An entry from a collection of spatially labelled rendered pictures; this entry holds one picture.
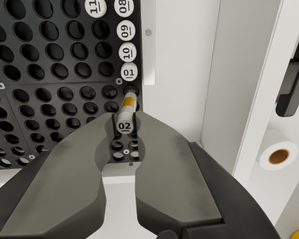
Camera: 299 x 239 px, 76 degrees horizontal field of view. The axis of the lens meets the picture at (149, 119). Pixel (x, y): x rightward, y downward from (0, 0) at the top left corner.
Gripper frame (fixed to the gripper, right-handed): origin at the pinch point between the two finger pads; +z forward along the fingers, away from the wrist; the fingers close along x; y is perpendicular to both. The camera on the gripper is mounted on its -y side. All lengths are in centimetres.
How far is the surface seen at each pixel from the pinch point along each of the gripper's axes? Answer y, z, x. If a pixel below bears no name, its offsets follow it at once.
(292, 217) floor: 177, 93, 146
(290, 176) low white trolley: 27.8, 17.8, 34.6
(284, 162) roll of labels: 19.5, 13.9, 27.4
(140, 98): 0.7, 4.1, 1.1
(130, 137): 4.8, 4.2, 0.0
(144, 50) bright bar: -2.3, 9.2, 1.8
